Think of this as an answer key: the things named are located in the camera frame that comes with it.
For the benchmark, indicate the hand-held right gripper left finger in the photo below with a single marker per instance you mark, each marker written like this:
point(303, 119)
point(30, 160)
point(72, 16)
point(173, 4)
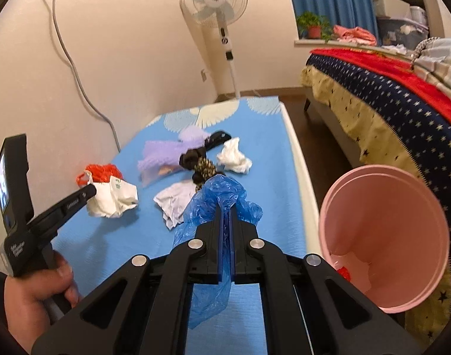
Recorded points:
point(221, 259)

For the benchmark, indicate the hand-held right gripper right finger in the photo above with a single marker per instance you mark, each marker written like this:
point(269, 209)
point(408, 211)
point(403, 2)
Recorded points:
point(233, 259)

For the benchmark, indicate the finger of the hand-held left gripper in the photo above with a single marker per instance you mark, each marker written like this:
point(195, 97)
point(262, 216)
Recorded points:
point(68, 205)

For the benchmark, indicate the white plastic bag green print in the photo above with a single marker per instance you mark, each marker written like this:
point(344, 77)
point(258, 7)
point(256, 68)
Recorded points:
point(110, 199)

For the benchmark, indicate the blue plastic bag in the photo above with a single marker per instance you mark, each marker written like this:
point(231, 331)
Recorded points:
point(214, 196)

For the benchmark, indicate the pink plastic bin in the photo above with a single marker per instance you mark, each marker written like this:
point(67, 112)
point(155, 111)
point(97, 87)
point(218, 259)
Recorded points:
point(388, 229)

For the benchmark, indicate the person's left hand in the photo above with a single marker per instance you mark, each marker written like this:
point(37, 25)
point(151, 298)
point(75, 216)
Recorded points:
point(29, 303)

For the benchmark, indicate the red plastic bag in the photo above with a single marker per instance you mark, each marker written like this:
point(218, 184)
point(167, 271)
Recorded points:
point(103, 172)

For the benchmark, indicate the crumpled white paper sheet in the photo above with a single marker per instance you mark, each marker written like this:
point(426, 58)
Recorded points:
point(171, 199)

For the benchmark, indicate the blue patterned mat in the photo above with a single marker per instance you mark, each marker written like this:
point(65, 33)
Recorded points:
point(269, 177)

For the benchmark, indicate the crumpled white tissue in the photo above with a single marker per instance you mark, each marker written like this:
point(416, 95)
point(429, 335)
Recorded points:
point(232, 157)

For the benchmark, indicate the lavender scalloped cloth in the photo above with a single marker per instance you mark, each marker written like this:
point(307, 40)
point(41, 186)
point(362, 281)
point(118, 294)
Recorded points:
point(157, 153)

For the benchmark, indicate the clear packet with orange item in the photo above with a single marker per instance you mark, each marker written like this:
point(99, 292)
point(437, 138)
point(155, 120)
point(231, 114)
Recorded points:
point(166, 171)

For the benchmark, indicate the black cloth scrap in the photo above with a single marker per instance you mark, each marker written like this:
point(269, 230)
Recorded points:
point(190, 157)

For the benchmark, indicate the small red wrapper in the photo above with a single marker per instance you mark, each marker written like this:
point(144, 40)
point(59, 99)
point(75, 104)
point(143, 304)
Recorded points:
point(345, 273)

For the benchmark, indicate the black cloth strip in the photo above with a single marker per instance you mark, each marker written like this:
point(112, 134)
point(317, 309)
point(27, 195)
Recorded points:
point(218, 137)

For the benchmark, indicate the bed with star blanket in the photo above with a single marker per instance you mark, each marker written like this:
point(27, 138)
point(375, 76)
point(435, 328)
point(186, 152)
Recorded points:
point(343, 107)

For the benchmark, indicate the navy starry blanket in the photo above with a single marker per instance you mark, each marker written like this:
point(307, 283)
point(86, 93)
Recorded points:
point(377, 92)

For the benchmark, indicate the white window sill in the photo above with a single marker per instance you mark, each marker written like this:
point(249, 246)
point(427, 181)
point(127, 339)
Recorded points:
point(303, 42)

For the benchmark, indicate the potted green plant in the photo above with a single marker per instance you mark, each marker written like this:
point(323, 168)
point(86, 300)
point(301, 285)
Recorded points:
point(314, 22)

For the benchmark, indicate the white standing fan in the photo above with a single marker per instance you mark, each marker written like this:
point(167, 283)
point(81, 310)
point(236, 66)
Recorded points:
point(214, 2)

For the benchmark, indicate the red blanket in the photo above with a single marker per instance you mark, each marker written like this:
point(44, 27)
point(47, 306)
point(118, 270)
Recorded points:
point(395, 66)

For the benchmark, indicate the pink cloth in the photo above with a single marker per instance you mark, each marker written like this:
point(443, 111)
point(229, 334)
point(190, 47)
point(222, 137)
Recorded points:
point(354, 34)

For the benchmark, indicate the grey storage box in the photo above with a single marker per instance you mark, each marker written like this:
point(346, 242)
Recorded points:
point(395, 33)

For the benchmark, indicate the grey striped cloth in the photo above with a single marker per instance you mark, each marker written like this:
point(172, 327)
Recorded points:
point(439, 63)

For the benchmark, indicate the white box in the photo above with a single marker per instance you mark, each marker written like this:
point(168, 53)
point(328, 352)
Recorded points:
point(390, 5)

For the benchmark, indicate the bookshelf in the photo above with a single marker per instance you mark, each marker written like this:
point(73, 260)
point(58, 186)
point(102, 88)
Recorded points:
point(430, 3)

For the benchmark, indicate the wall outlet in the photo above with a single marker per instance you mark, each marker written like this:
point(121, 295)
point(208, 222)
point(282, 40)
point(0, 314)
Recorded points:
point(203, 75)

